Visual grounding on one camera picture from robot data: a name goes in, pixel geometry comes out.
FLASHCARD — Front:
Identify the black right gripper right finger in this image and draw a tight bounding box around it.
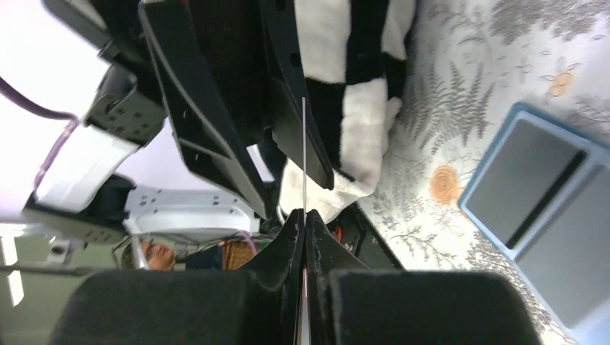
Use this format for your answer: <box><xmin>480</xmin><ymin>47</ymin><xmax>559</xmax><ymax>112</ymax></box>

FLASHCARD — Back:
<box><xmin>306</xmin><ymin>211</ymin><xmax>540</xmax><ymax>344</ymax></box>

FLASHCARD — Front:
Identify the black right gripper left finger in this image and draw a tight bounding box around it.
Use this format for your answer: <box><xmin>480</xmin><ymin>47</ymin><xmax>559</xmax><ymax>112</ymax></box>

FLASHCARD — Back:
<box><xmin>50</xmin><ymin>210</ymin><xmax>304</xmax><ymax>344</ymax></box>

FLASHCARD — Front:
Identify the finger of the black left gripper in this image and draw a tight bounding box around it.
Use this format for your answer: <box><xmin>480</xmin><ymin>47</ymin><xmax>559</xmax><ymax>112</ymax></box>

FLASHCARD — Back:
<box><xmin>260</xmin><ymin>1</ymin><xmax>334</xmax><ymax>189</ymax></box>

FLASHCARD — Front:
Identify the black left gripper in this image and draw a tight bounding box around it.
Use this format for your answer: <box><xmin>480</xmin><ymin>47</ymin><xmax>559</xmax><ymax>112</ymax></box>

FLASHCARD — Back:
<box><xmin>44</xmin><ymin>1</ymin><xmax>267</xmax><ymax>218</ymax></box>

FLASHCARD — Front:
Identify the dark grey card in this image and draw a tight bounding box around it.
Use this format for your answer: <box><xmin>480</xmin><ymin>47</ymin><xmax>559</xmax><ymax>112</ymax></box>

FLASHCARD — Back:
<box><xmin>301</xmin><ymin>96</ymin><xmax>307</xmax><ymax>224</ymax></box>

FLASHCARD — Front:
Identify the blue leather card holder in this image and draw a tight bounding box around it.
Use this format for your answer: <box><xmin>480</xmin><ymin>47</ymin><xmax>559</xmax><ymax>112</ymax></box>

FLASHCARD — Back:
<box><xmin>459</xmin><ymin>102</ymin><xmax>609</xmax><ymax>344</ymax></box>

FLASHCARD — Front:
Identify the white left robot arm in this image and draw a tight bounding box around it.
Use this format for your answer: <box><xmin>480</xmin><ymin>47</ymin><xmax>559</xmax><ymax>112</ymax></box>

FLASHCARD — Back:
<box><xmin>24</xmin><ymin>1</ymin><xmax>334</xmax><ymax>243</ymax></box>

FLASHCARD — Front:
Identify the black white checkered pillow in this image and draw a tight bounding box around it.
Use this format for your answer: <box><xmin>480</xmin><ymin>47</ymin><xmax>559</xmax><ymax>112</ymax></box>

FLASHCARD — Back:
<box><xmin>276</xmin><ymin>1</ymin><xmax>416</xmax><ymax>223</ymax></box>

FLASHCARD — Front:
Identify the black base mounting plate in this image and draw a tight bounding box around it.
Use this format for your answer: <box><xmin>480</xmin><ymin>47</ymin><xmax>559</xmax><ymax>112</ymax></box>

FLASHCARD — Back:
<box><xmin>328</xmin><ymin>203</ymin><xmax>404</xmax><ymax>270</ymax></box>

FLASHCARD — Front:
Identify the person behind workcell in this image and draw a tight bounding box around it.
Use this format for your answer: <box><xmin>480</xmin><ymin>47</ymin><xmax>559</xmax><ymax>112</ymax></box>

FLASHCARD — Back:
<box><xmin>120</xmin><ymin>241</ymin><xmax>176</xmax><ymax>270</ymax></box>

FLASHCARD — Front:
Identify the floral table mat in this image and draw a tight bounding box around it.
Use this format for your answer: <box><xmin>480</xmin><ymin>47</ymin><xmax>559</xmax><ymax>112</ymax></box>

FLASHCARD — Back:
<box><xmin>361</xmin><ymin>1</ymin><xmax>609</xmax><ymax>344</ymax></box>

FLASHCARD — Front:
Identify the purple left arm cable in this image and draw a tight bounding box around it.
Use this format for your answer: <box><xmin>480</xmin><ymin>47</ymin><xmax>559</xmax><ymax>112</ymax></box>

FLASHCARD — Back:
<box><xmin>0</xmin><ymin>75</ymin><xmax>80</xmax><ymax>191</ymax></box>

